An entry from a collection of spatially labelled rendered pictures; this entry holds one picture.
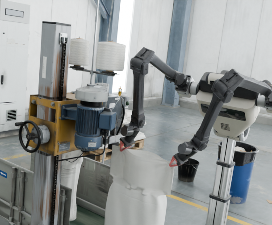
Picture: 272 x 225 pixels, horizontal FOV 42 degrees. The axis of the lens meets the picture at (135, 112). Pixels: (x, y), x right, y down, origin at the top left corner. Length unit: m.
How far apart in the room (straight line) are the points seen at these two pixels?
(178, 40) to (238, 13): 1.86
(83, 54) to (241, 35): 8.44
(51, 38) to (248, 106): 1.22
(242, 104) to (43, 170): 1.26
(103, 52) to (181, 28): 8.92
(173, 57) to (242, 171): 7.08
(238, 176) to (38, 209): 2.62
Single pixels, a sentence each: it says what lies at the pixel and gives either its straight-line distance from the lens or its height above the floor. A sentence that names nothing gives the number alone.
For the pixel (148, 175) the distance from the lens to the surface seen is 2.15.
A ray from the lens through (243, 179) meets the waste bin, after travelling 4.31.
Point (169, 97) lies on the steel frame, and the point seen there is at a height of 0.24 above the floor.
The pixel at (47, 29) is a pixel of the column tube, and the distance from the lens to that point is 2.02.
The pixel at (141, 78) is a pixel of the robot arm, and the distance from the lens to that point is 2.01.
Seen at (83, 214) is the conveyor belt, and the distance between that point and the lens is 2.82.
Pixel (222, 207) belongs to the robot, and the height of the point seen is 0.63.
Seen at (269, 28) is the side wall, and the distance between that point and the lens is 10.16.
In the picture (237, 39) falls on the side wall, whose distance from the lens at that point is 10.38.
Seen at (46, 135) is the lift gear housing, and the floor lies 1.14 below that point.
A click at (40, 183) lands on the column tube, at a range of 2.17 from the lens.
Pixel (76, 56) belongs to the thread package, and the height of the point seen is 1.58.
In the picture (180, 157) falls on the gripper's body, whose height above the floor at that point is 1.08.
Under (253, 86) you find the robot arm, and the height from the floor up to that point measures 1.54.
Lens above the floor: 1.67
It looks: 10 degrees down
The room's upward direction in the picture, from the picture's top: 6 degrees clockwise
